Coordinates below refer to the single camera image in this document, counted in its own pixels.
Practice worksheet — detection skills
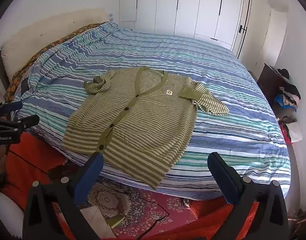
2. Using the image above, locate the dark wooden nightstand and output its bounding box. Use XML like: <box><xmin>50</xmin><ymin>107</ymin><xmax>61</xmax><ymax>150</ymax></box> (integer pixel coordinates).
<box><xmin>258</xmin><ymin>63</ymin><xmax>293</xmax><ymax>113</ymax></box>

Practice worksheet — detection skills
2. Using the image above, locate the white paper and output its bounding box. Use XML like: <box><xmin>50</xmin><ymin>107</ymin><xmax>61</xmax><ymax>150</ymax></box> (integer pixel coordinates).
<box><xmin>80</xmin><ymin>205</ymin><xmax>117</xmax><ymax>239</ymax></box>

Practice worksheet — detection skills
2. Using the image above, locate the blue striped duvet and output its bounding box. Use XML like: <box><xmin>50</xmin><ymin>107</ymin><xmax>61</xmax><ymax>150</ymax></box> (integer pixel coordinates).
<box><xmin>12</xmin><ymin>21</ymin><xmax>292</xmax><ymax>200</ymax></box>

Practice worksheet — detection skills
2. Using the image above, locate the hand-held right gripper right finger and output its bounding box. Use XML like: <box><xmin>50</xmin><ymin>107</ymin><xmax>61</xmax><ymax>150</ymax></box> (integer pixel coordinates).
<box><xmin>207</xmin><ymin>152</ymin><xmax>289</xmax><ymax>240</ymax></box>

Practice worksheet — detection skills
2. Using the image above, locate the red and white bag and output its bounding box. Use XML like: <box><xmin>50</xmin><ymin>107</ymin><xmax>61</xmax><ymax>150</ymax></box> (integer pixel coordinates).
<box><xmin>278</xmin><ymin>116</ymin><xmax>303</xmax><ymax>145</ymax></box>

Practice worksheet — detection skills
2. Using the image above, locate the black phone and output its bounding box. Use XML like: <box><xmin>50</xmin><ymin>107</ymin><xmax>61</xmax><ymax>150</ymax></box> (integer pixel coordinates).
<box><xmin>21</xmin><ymin>78</ymin><xmax>30</xmax><ymax>96</ymax></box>

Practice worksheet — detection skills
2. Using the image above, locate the green striped cardigan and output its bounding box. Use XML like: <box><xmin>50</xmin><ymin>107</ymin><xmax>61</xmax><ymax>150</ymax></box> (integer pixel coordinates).
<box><xmin>62</xmin><ymin>66</ymin><xmax>229</xmax><ymax>190</ymax></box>

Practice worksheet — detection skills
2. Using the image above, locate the beige headboard cushion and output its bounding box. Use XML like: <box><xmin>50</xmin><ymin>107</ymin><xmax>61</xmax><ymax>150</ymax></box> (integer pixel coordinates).
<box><xmin>1</xmin><ymin>7</ymin><xmax>110</xmax><ymax>80</ymax></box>

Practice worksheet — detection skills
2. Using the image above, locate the red patterned rug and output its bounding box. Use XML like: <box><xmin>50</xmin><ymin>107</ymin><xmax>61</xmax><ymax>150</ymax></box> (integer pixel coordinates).
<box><xmin>80</xmin><ymin>175</ymin><xmax>218</xmax><ymax>240</ymax></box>

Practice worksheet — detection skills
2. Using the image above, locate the white wardrobe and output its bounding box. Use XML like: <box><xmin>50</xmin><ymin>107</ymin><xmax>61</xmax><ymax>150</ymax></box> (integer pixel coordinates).
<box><xmin>119</xmin><ymin>0</ymin><xmax>246</xmax><ymax>53</ymax></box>

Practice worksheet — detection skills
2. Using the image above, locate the green book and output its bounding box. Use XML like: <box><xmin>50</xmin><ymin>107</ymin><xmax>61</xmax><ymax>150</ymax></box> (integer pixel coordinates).
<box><xmin>107</xmin><ymin>214</ymin><xmax>125</xmax><ymax>229</ymax></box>

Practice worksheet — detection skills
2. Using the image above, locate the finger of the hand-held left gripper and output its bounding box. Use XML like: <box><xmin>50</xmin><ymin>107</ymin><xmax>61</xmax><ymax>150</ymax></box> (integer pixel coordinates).
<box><xmin>0</xmin><ymin>101</ymin><xmax>23</xmax><ymax>118</ymax></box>
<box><xmin>0</xmin><ymin>114</ymin><xmax>40</xmax><ymax>133</ymax></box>

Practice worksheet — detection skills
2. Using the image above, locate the orange fleece cloth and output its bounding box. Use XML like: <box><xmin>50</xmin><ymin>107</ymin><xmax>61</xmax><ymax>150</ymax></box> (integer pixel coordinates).
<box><xmin>3</xmin><ymin>131</ymin><xmax>262</xmax><ymax>240</ymax></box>

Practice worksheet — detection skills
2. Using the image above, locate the white door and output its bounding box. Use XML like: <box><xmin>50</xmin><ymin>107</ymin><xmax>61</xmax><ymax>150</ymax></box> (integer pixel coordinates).
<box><xmin>233</xmin><ymin>0</ymin><xmax>272</xmax><ymax>67</ymax></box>

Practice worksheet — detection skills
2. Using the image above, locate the black cable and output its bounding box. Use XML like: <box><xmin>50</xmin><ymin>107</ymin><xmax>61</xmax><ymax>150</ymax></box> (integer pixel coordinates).
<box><xmin>7</xmin><ymin>149</ymin><xmax>170</xmax><ymax>240</ymax></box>

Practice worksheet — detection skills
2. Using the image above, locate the orange patterned blanket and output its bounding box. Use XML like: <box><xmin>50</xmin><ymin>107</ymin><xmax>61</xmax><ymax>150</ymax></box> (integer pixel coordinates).
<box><xmin>4</xmin><ymin>23</ymin><xmax>110</xmax><ymax>103</ymax></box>

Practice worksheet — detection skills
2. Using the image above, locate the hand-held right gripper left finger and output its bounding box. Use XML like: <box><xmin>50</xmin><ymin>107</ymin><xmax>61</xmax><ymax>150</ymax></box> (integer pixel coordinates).
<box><xmin>23</xmin><ymin>152</ymin><xmax>105</xmax><ymax>240</ymax></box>

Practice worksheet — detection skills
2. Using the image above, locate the pile of clothes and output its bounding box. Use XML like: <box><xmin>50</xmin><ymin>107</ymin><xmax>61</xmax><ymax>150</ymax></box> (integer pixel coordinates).
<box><xmin>274</xmin><ymin>67</ymin><xmax>302</xmax><ymax>112</ymax></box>

